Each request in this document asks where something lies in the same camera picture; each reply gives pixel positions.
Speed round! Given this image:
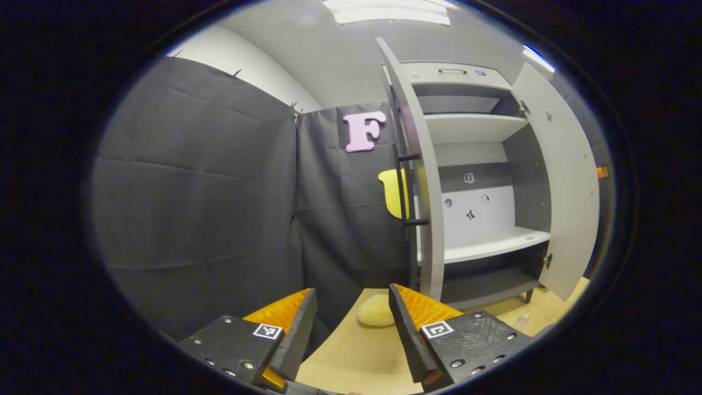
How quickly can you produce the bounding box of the grey cabinet door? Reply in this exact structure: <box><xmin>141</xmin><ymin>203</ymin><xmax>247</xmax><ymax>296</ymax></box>
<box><xmin>376</xmin><ymin>37</ymin><xmax>446</xmax><ymax>302</ymax></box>
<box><xmin>510</xmin><ymin>62</ymin><xmax>601</xmax><ymax>302</ymax></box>

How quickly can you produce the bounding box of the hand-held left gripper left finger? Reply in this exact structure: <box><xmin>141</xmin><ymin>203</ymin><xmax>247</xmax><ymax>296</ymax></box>
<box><xmin>178</xmin><ymin>288</ymin><xmax>319</xmax><ymax>393</ymax></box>

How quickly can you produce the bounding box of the yellow round object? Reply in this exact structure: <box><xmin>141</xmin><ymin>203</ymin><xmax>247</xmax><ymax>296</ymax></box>
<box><xmin>358</xmin><ymin>294</ymin><xmax>397</xmax><ymax>328</ymax></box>

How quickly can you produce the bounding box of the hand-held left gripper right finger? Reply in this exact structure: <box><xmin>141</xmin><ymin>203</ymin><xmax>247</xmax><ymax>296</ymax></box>
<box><xmin>388</xmin><ymin>283</ymin><xmax>534</xmax><ymax>391</ymax></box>

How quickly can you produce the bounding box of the black backdrop cloth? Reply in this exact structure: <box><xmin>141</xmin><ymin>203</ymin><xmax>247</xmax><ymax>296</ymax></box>
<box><xmin>92</xmin><ymin>55</ymin><xmax>610</xmax><ymax>341</ymax></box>

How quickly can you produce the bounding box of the grey cabinet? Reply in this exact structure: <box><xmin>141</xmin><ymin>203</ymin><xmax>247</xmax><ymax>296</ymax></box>
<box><xmin>381</xmin><ymin>61</ymin><xmax>552</xmax><ymax>311</ymax></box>

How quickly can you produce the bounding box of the narrow ceiling light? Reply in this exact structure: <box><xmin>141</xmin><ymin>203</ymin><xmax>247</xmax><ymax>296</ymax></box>
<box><xmin>522</xmin><ymin>44</ymin><xmax>556</xmax><ymax>73</ymax></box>

